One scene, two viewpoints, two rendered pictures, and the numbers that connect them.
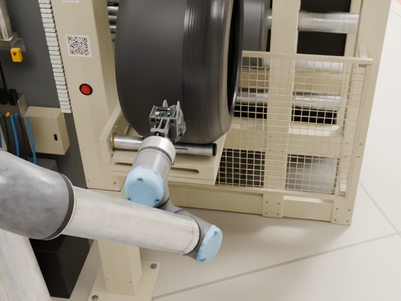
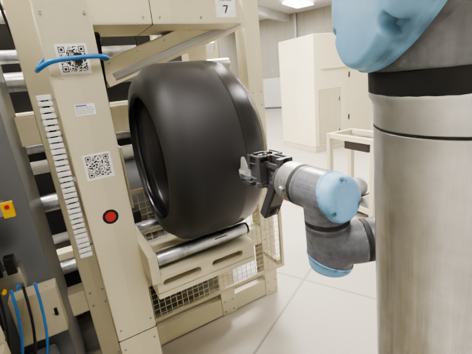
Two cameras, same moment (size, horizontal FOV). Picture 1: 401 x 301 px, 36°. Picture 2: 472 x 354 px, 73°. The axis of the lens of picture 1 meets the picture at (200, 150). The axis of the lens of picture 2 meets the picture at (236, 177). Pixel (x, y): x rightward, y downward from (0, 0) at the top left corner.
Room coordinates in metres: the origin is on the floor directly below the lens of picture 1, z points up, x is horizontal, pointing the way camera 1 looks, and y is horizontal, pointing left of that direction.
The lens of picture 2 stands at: (0.74, 0.63, 1.42)
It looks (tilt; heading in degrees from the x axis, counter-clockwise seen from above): 17 degrees down; 321
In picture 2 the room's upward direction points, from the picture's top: 6 degrees counter-clockwise
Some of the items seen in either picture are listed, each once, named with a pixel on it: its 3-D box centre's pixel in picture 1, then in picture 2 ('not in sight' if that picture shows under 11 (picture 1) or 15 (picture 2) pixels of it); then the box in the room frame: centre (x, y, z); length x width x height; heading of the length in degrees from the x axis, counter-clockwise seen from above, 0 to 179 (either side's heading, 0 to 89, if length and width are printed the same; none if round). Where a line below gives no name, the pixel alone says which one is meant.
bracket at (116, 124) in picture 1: (121, 116); (139, 244); (1.75, 0.27, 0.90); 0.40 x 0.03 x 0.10; 169
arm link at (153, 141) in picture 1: (155, 154); (293, 182); (1.18, 0.11, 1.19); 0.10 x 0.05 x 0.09; 79
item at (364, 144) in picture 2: not in sight; (361, 173); (2.28, -2.25, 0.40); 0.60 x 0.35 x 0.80; 166
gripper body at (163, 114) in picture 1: (163, 132); (272, 171); (1.26, 0.09, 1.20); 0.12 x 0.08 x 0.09; 169
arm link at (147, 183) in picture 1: (148, 178); (322, 193); (1.09, 0.13, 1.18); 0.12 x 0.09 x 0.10; 169
